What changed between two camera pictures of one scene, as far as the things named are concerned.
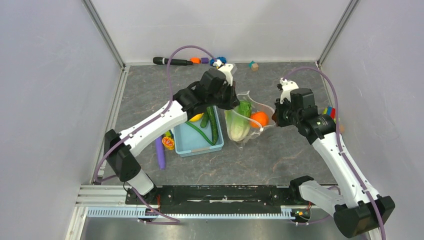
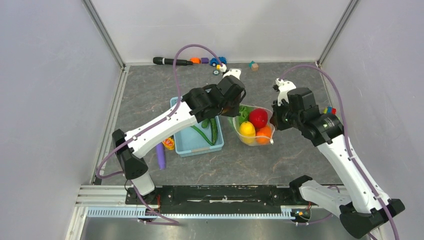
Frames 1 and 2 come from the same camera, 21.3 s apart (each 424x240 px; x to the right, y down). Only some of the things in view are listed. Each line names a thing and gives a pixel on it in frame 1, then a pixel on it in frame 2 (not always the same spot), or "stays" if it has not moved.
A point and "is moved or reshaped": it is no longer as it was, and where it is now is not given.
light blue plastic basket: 190,138 stays
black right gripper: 277,115 stays
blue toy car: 224,60 stays
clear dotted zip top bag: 247,119 is moved or reshaped
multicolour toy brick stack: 330,111 stays
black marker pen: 161,60 stays
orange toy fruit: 259,119 → 263,135
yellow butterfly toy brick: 168,142 stays
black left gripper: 231,102 → 234,112
